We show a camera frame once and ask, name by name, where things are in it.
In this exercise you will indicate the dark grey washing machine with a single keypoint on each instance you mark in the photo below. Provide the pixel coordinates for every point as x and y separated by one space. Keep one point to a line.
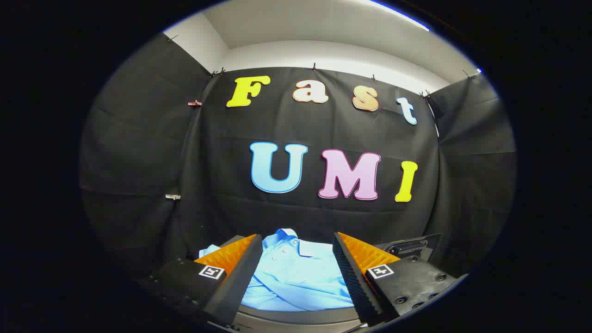
407 245

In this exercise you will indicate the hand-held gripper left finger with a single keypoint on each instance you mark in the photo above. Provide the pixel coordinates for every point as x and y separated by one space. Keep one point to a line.
240 277

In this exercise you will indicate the black backdrop cloth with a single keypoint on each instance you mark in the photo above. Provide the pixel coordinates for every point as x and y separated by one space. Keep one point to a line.
323 125

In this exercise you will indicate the small red clip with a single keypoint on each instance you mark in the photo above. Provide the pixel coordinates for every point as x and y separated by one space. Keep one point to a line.
194 103

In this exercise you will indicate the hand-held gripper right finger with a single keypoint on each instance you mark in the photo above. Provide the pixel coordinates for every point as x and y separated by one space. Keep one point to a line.
354 282

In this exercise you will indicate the light blue polo shirt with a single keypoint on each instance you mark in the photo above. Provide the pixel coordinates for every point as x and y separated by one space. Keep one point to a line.
296 277

